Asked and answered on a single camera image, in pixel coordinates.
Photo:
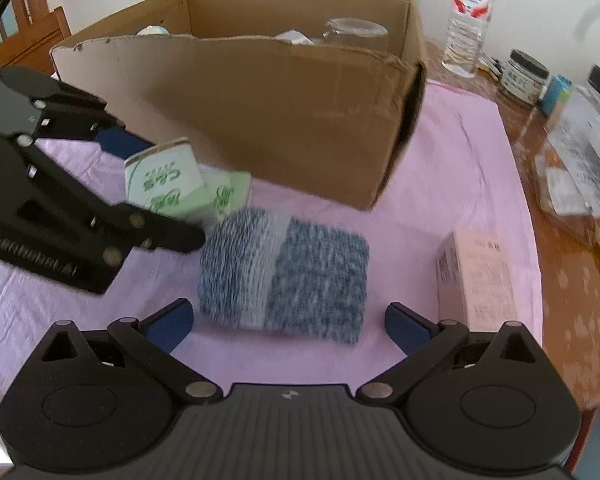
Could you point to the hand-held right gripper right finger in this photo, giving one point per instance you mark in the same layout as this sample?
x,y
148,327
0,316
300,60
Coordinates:
x,y
405,331

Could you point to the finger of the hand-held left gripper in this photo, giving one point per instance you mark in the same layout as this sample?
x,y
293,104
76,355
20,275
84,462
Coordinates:
x,y
122,142
170,235

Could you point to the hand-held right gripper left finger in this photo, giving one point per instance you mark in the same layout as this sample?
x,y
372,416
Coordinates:
x,y
172,326

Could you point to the green white drink carton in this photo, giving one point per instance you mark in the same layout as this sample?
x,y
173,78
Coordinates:
x,y
230,192
165,180

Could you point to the blue knitted sock roll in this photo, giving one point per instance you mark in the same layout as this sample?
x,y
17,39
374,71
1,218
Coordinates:
x,y
290,280

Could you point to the brown cardboard box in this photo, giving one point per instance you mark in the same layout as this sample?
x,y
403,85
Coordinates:
x,y
260,110

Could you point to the pale pink printed box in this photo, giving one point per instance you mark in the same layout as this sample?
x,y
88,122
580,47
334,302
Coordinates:
x,y
480,280

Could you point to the pink tablecloth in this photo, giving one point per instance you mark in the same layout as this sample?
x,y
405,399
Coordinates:
x,y
455,170

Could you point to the large clear black-lidded jar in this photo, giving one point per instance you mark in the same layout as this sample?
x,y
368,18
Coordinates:
x,y
585,160

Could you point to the black-lidded label jar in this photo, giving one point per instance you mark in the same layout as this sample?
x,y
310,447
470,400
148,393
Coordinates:
x,y
522,77

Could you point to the blue plastic container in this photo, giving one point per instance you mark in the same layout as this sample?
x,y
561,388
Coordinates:
x,y
555,95

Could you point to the clear plastic water bottle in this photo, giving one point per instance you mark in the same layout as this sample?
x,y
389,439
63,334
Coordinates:
x,y
467,20

